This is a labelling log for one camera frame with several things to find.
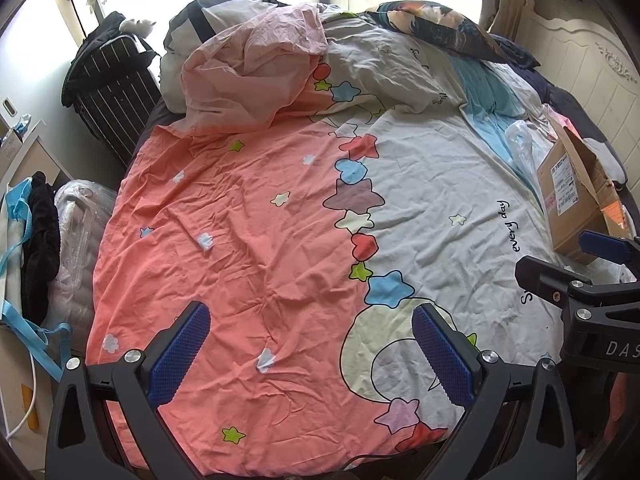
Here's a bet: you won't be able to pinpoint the dark patterned pillow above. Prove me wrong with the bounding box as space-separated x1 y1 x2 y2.
365 2 511 63

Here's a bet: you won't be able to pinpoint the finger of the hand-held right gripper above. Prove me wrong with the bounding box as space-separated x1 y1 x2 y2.
580 230 640 271
515 255 608 333

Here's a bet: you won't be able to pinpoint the star printed duvet cover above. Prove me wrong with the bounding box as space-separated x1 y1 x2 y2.
85 2 626 476

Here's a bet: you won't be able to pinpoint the cardboard box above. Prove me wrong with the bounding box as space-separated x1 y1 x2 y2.
537 105 628 266

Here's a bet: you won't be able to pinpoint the blue white tote bag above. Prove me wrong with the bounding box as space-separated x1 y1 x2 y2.
0 180 73 381

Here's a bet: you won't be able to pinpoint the beige nightstand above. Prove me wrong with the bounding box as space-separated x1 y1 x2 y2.
0 120 76 196

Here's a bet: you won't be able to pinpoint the plastic bag with bedding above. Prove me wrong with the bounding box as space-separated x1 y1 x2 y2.
42 178 121 331

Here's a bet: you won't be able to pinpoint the white cable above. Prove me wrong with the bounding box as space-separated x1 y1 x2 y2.
0 355 41 441

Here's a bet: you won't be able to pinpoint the black garment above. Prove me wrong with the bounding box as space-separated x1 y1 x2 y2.
22 171 62 321

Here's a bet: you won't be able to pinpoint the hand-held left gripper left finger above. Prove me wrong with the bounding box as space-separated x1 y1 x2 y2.
45 301 212 480

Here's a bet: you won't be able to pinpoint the pale pink sheet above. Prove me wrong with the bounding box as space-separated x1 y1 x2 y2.
180 4 328 136

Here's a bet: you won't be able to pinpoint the pink clothes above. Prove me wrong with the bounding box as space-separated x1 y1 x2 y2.
542 105 576 136

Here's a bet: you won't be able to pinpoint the clear plastic bag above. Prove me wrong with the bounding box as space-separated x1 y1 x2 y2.
504 120 551 191

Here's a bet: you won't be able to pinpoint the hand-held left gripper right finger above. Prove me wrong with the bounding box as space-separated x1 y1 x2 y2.
411 302 578 480

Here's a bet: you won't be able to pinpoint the black striped suitcase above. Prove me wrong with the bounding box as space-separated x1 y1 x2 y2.
62 10 163 168

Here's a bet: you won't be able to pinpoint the cream carved headboard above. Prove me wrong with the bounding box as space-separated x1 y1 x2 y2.
490 0 640 171

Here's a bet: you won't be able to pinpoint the white plush toy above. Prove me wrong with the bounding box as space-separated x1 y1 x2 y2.
119 17 156 36

